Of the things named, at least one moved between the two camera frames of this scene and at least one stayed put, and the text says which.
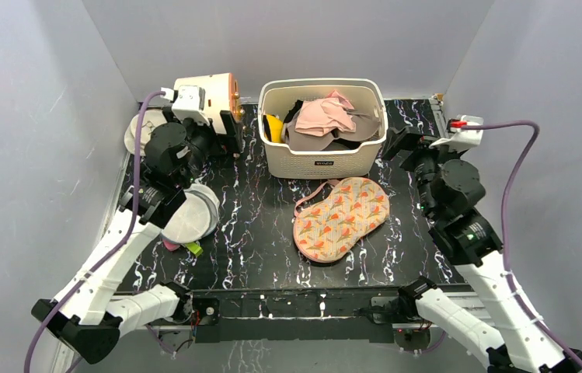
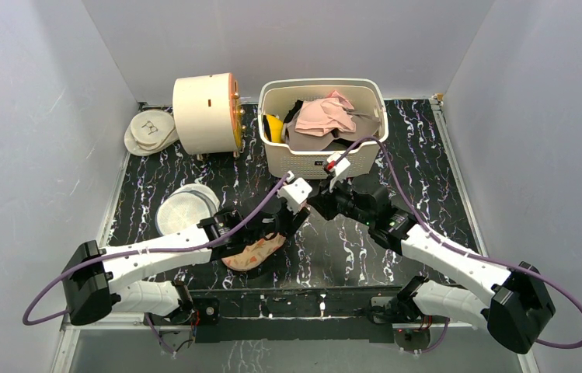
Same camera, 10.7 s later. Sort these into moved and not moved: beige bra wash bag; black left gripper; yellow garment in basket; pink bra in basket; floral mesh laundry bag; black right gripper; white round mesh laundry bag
Moved: black right gripper; floral mesh laundry bag; black left gripper
Not moved: pink bra in basket; beige bra wash bag; yellow garment in basket; white round mesh laundry bag
